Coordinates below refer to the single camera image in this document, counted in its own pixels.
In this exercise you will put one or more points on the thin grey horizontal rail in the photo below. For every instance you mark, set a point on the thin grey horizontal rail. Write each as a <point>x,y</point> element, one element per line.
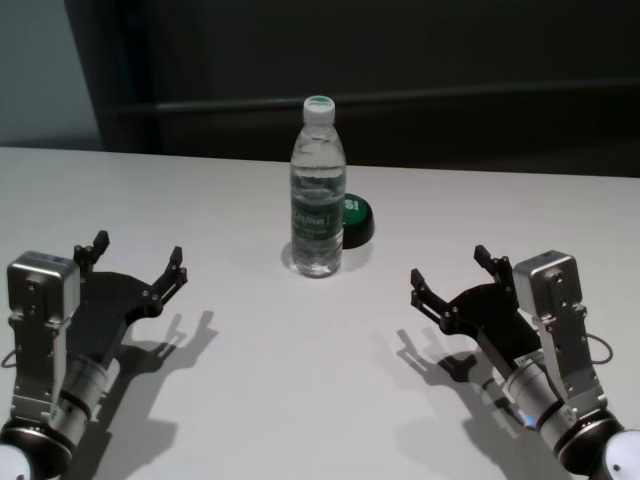
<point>450,102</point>

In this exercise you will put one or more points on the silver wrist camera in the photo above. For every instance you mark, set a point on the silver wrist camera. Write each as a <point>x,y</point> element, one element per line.
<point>40,290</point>
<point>550,285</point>

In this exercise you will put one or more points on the green YES button black base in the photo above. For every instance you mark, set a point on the green YES button black base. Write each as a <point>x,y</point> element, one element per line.
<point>357,220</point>

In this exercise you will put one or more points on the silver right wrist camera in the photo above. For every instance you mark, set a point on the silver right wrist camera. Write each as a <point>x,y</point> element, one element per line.
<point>550,285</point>

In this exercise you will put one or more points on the clear water bottle green label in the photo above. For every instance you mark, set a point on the clear water bottle green label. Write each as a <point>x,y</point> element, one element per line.
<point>317,215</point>

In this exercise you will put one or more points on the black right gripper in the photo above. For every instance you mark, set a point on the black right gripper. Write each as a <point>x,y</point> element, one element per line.
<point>492,320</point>

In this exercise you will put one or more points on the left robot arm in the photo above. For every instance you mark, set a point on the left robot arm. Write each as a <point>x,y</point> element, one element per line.
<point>80,385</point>

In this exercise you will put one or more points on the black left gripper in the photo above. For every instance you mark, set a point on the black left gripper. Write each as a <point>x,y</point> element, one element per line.
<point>110,310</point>

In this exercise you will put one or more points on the dark vertical frame post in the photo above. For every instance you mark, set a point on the dark vertical frame post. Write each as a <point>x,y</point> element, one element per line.
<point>115,75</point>

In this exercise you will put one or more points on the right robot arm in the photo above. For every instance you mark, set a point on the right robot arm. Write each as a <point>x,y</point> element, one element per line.
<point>550,405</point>

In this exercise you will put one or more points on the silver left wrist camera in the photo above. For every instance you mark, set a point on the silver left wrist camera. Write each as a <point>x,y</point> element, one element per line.
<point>40,290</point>

